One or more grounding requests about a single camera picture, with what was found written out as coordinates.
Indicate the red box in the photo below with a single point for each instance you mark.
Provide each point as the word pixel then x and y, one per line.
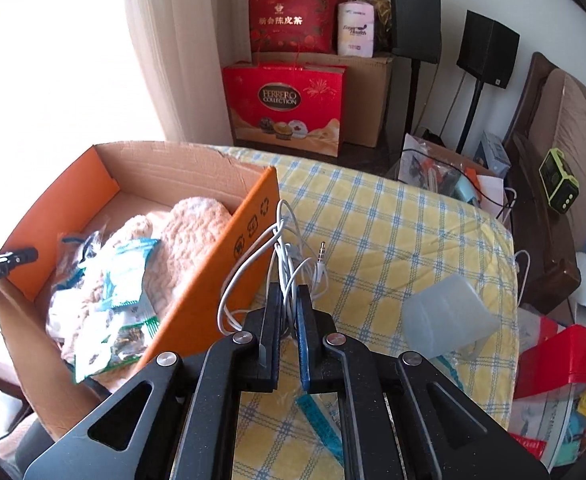
pixel 563 360

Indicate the colourful plastic bag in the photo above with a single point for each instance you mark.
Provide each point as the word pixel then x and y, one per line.
pixel 563 420

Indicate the blue grey box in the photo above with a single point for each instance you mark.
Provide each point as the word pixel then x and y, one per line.
pixel 495 152

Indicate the black speaker stand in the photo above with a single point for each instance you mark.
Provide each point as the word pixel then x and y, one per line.
pixel 473 110

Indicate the white tissue roll pack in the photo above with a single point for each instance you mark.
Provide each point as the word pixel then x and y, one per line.
pixel 355 27

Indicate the teal strip zip bag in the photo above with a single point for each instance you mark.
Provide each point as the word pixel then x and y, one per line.
pixel 323 425

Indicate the dark red gift bag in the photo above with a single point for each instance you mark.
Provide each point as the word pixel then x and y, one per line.
pixel 293 15

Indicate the pink fuzzy sock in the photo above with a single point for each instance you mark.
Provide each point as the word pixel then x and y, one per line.
pixel 198 225

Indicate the brown wooden sofa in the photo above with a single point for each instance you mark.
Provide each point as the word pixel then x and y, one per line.
pixel 573 125

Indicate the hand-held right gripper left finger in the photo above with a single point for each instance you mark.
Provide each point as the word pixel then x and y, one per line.
pixel 274 340

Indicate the brown cardboard box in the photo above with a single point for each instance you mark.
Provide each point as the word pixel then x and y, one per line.
pixel 368 100

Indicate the red chocolate gift bag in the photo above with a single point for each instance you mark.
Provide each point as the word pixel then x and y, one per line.
pixel 283 105

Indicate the beige curtain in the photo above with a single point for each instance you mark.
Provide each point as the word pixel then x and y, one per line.
pixel 188 50

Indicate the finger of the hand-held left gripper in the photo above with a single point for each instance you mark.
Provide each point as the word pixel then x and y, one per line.
pixel 18 256

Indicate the clear plastic bag of clutter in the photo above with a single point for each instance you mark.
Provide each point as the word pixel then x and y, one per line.
pixel 433 170

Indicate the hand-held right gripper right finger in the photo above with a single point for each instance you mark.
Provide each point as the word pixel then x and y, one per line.
pixel 303 345

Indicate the black speaker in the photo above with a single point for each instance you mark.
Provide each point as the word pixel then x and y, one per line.
pixel 488 47
pixel 415 22

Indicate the clear plastic packet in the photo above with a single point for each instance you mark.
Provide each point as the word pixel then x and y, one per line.
pixel 75 255

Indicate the white green snack packet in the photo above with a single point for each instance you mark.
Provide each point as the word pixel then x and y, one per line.
pixel 118 345

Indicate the translucent plastic cup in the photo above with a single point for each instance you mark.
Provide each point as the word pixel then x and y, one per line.
pixel 448 315

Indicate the orange cardboard box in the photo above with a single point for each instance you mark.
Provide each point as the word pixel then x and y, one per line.
pixel 208 280

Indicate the green white snack packets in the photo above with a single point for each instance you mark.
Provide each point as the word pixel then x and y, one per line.
pixel 133 230

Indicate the yellow plaid cloth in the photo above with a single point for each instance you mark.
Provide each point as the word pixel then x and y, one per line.
pixel 398 240

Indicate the teal white snack packet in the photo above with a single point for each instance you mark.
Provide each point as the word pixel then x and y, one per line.
pixel 128 270

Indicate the green radio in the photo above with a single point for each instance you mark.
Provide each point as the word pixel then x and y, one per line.
pixel 560 182

